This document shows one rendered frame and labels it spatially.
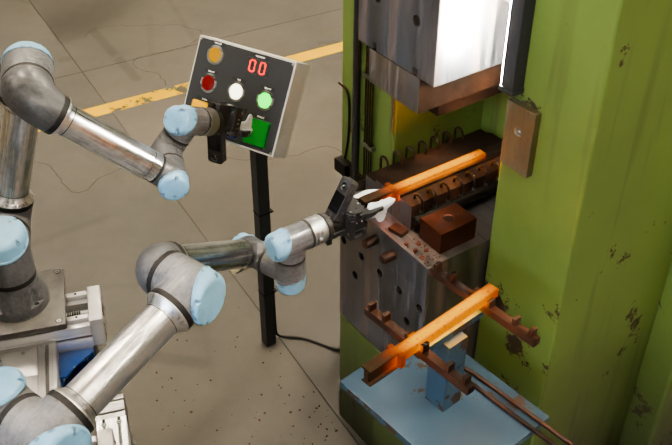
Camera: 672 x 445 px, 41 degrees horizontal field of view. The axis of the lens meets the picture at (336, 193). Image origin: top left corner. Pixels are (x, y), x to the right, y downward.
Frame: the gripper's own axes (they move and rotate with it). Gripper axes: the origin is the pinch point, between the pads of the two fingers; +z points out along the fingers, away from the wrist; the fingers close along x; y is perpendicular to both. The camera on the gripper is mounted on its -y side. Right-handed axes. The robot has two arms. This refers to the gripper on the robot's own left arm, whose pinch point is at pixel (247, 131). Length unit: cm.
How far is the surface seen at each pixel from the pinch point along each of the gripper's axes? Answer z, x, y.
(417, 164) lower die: 15.7, -45.9, 3.9
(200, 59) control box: 5.3, 24.7, 15.3
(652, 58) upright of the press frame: -20, -102, 44
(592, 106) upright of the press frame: -26, -95, 31
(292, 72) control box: 5.3, -6.4, 19.2
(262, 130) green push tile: 4.5, -2.0, 1.0
